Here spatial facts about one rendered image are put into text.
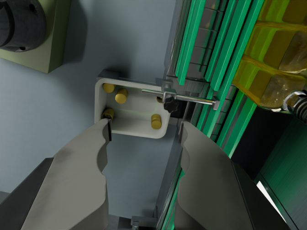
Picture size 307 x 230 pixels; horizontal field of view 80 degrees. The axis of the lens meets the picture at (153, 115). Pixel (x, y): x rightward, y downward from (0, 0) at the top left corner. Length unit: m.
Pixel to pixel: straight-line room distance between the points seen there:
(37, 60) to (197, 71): 0.41
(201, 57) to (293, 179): 0.32
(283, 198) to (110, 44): 0.57
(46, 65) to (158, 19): 0.32
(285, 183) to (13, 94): 0.81
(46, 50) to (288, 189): 0.64
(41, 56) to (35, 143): 0.40
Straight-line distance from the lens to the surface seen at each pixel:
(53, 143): 0.82
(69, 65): 0.64
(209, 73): 0.45
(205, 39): 0.46
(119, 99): 0.57
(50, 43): 0.55
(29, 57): 0.58
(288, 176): 0.50
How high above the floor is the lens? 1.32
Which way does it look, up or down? 61 degrees down
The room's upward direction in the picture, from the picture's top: 179 degrees clockwise
